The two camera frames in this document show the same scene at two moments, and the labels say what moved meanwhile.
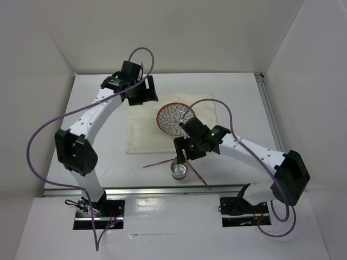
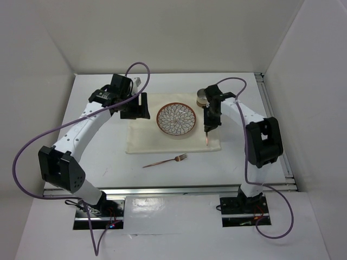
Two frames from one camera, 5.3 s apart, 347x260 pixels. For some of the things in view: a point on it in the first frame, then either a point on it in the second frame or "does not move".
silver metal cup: x=179 y=171 -> x=201 y=98
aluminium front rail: x=161 y=192 does not move
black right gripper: x=181 y=143 -> x=209 y=124
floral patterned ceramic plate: x=169 y=115 does not move
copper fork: x=159 y=162 does not move
